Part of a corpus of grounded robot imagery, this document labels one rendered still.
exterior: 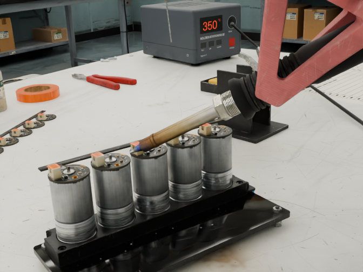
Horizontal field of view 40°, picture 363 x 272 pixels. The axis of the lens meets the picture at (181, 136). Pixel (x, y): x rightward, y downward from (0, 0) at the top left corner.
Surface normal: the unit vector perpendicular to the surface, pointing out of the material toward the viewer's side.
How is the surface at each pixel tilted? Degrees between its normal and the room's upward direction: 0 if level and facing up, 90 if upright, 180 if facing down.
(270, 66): 100
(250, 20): 90
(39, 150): 0
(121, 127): 0
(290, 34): 88
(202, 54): 90
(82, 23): 90
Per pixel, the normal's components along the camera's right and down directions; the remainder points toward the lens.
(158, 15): -0.76, 0.25
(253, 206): -0.04, -0.94
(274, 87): -0.23, 0.50
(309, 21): -0.53, 0.29
